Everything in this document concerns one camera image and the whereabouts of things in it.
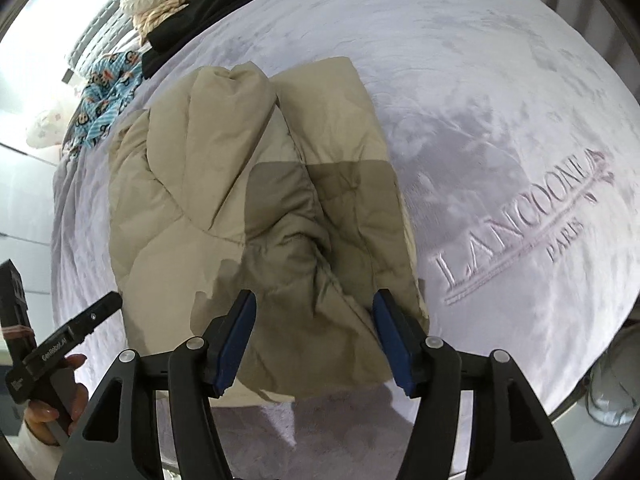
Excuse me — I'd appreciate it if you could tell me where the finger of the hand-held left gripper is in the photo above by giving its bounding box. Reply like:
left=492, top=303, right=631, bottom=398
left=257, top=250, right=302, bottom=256
left=22, top=292, right=123, bottom=376

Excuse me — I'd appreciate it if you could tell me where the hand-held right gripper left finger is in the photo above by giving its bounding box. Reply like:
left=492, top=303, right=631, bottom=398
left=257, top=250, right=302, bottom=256
left=52, top=289, right=258, bottom=480

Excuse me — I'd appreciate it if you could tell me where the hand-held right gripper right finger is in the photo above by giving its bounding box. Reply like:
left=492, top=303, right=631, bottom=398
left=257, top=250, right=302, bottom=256
left=371, top=289, right=576, bottom=480

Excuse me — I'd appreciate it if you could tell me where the beige puffer jacket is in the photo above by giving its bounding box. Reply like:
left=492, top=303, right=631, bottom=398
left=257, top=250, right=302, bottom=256
left=107, top=56, right=431, bottom=403

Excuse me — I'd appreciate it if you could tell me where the person's left forearm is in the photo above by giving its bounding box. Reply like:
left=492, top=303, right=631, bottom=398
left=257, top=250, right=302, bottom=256
left=7, top=417, right=67, bottom=480

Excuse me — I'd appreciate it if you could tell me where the person's left hand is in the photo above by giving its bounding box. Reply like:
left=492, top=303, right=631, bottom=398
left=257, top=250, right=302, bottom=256
left=22, top=354, right=91, bottom=436

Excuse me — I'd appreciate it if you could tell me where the white printed pillow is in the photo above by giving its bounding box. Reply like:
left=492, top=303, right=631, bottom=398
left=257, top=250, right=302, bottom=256
left=25, top=95, right=83, bottom=150

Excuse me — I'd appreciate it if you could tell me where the blue printed cloth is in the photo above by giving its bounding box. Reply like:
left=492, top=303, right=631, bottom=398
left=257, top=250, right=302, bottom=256
left=62, top=50, right=143, bottom=158

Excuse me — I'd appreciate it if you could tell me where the lavender plush blanket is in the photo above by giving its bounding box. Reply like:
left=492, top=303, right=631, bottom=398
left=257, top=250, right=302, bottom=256
left=50, top=0, right=638, bottom=480

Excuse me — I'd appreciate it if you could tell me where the grey quilted headboard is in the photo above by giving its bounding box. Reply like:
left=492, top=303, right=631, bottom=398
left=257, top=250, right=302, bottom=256
left=65, top=0, right=151, bottom=73

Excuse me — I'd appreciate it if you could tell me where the beige braided cloth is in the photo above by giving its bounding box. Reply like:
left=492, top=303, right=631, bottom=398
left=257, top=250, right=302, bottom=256
left=132, top=0, right=208, bottom=46

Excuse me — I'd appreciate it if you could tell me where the black garment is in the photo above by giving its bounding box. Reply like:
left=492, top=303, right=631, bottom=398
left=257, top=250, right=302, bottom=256
left=141, top=0, right=291, bottom=80

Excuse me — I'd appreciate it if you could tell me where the grey curtain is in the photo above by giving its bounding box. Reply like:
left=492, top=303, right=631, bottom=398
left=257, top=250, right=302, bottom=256
left=532, top=0, right=640, bottom=73

